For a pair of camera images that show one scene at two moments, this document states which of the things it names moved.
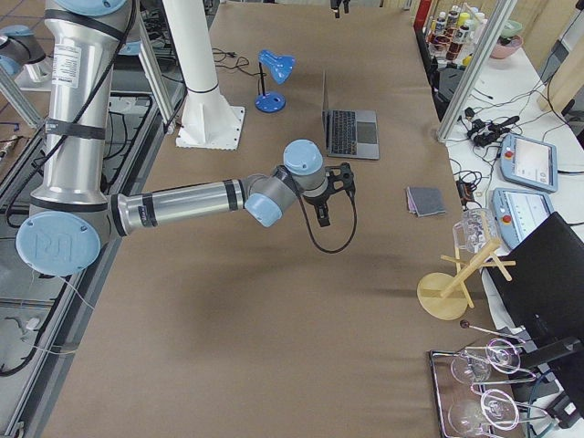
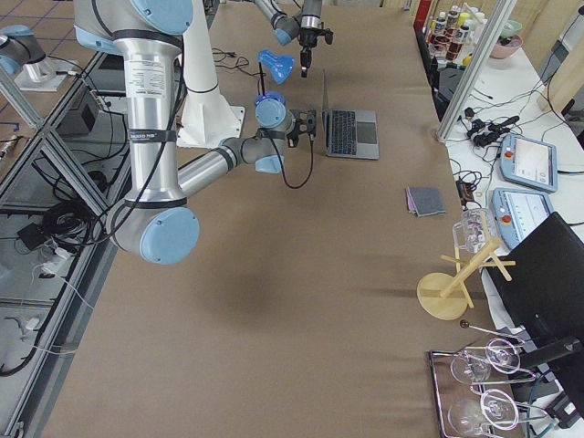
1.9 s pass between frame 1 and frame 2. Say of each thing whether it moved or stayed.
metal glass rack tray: stayed
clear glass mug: stayed
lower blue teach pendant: stayed
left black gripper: moved
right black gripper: moved
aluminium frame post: stayed
